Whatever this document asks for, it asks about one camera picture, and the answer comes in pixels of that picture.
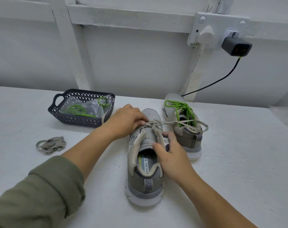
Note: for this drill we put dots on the beige shoelace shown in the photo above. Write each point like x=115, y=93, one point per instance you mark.
x=182, y=122
x=51, y=145

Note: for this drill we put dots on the person's left hand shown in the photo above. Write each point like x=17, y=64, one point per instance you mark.
x=125, y=121

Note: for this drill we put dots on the white plug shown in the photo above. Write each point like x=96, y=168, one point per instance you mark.
x=206, y=35

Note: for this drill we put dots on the person's right forearm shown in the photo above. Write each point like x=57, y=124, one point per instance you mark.
x=220, y=206

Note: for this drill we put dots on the clear plastic bag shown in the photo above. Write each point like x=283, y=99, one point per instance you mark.
x=89, y=105

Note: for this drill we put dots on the gray sneaker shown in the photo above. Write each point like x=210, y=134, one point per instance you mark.
x=194, y=142
x=144, y=187

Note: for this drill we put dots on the white wall socket plate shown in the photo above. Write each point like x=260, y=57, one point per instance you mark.
x=220, y=21

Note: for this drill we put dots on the dark plastic lattice basket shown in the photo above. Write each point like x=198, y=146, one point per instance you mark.
x=80, y=121

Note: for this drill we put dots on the person's right hand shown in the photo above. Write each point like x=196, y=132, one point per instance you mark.
x=175, y=161

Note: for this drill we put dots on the green shoelace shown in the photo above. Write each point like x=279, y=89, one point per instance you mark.
x=75, y=110
x=179, y=105

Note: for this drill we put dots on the gray charger adapter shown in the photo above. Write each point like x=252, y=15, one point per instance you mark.
x=237, y=46

